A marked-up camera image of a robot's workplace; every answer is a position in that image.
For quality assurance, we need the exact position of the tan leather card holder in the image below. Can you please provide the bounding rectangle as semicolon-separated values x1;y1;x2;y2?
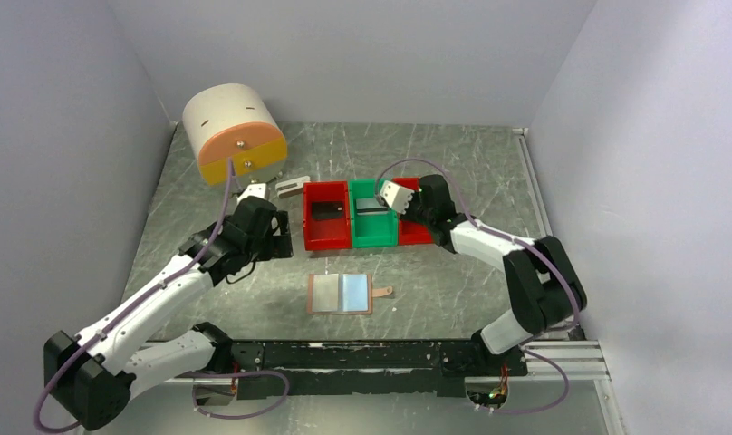
306;274;394;314

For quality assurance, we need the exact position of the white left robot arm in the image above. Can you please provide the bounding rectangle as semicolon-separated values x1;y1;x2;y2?
43;196;293;430

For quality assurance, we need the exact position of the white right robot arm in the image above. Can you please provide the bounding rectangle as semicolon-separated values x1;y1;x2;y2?
401;174;587;375

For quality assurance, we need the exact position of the red bin with gold card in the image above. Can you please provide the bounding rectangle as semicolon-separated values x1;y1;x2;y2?
392;178;433;246

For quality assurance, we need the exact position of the black credit card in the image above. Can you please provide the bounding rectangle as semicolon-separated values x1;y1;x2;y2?
311;201;345;221

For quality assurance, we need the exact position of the red bin with black card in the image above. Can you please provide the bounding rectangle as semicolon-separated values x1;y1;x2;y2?
303;180;352;251

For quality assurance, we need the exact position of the silver credit card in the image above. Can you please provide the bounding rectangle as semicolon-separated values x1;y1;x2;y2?
355;198;390;216

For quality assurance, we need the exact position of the small white grey block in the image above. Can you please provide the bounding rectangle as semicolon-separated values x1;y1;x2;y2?
275;176;311;198

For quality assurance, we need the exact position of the green plastic bin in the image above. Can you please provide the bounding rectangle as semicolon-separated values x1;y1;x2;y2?
348;179;398;248

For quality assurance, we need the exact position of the round white drawer cabinet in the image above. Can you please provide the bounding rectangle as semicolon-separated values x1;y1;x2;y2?
182;83;288;186

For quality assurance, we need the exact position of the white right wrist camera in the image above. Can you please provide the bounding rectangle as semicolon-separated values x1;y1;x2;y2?
378;180;415;215

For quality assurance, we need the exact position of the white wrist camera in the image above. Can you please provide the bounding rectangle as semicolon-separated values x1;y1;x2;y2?
378;180;415;215
236;183;268;204

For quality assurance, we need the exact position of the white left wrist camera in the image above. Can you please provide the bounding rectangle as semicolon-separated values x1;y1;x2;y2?
236;183;268;204

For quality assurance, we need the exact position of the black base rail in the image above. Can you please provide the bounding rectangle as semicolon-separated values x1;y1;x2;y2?
179;321;529;401

